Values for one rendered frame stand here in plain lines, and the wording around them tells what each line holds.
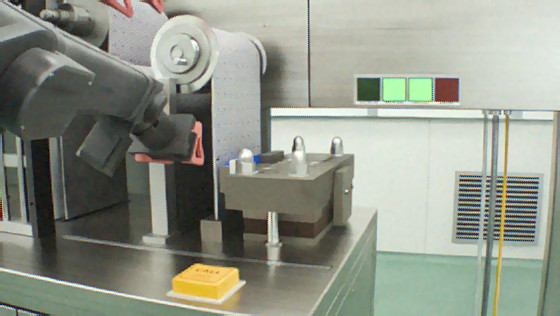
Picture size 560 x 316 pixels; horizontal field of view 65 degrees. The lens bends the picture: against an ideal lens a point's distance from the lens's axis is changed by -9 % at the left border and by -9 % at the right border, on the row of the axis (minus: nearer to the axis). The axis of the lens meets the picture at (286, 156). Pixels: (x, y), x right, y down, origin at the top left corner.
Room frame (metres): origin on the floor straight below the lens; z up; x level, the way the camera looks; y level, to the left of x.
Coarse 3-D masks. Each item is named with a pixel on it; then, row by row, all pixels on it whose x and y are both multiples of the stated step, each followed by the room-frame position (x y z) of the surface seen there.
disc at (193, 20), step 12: (168, 24) 0.91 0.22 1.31; (192, 24) 0.90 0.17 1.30; (204, 24) 0.89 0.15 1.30; (156, 36) 0.92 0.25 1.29; (216, 36) 0.89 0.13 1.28; (216, 48) 0.88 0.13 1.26; (216, 60) 0.88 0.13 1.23; (156, 72) 0.92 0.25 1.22; (204, 72) 0.89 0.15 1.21; (192, 84) 0.90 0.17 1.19
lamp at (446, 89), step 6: (438, 78) 1.07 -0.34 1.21; (438, 84) 1.07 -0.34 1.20; (444, 84) 1.06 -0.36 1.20; (450, 84) 1.06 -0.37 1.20; (456, 84) 1.05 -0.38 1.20; (438, 90) 1.07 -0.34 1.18; (444, 90) 1.06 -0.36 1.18; (450, 90) 1.06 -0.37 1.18; (456, 90) 1.05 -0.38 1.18; (438, 96) 1.07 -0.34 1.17; (444, 96) 1.06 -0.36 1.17; (450, 96) 1.06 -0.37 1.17; (456, 96) 1.05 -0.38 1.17
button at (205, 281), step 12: (180, 276) 0.62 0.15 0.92; (192, 276) 0.62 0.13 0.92; (204, 276) 0.62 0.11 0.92; (216, 276) 0.62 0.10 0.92; (228, 276) 0.62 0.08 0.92; (180, 288) 0.60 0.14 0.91; (192, 288) 0.60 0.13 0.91; (204, 288) 0.59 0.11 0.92; (216, 288) 0.59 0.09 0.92; (228, 288) 0.62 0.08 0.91
